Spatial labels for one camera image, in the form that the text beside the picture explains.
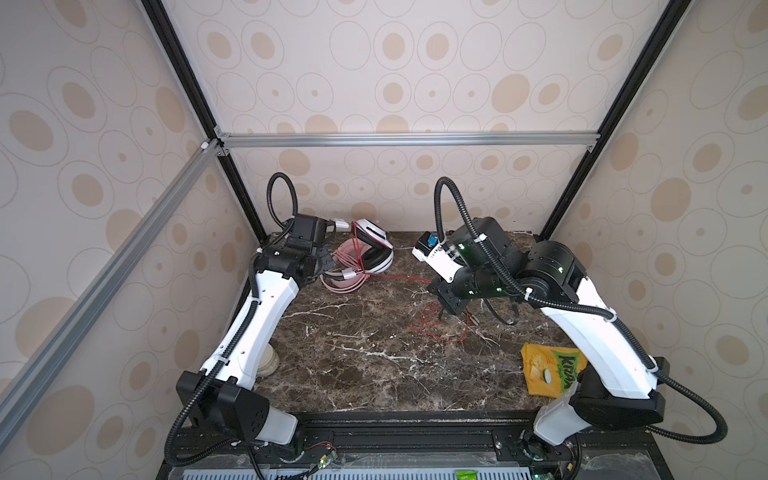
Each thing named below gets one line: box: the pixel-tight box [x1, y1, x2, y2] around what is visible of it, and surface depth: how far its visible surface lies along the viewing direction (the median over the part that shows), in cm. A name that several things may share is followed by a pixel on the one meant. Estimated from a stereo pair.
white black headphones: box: [352, 218, 394, 274], surface depth 79 cm
